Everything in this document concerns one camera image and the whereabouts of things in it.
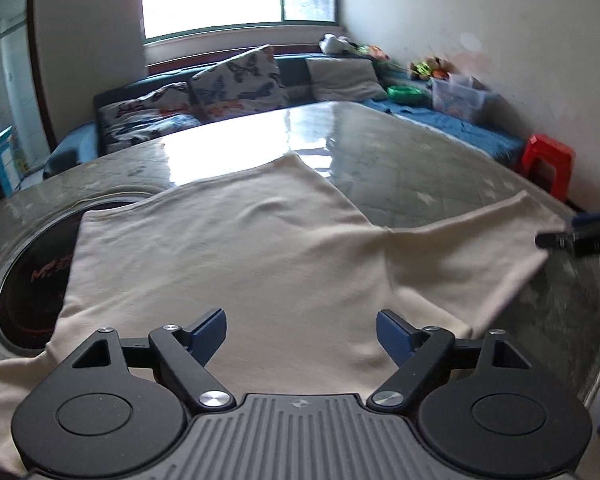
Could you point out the black round induction cooktop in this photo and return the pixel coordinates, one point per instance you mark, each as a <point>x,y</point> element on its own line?
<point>34,279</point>

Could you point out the plush toys pile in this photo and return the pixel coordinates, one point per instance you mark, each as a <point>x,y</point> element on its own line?
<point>430,68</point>

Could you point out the flat butterfly pillow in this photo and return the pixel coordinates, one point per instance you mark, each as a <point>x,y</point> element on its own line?
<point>156,114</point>

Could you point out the upright butterfly pillow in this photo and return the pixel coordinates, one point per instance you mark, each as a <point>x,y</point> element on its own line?
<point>243,85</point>

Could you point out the panda plush toy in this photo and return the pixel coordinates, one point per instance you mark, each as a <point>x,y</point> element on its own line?
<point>337,45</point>

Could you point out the clear plastic storage box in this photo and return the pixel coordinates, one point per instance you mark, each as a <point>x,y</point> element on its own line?
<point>462,97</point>

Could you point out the grey cushion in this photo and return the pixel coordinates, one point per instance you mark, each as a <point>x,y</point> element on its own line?
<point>344,79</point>

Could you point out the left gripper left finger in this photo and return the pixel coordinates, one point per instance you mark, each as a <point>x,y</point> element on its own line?
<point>181,355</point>

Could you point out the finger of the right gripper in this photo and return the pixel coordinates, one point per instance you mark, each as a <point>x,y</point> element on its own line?
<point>557,240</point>
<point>585,219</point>

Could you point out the blue corner sofa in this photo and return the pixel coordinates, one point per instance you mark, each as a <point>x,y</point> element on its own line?
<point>84,144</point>

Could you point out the red plastic stool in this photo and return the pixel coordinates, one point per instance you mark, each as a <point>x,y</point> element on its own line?
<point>542,149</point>

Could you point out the blue small cabinet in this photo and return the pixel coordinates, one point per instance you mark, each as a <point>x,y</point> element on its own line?
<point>10,175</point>

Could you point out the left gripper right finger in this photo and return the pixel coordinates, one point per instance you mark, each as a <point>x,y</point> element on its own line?
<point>422,358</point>

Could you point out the green plastic bowl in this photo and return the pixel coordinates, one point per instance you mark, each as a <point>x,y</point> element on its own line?
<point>407,95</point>

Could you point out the cream sweatshirt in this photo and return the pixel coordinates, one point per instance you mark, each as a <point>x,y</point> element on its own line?
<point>299,272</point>

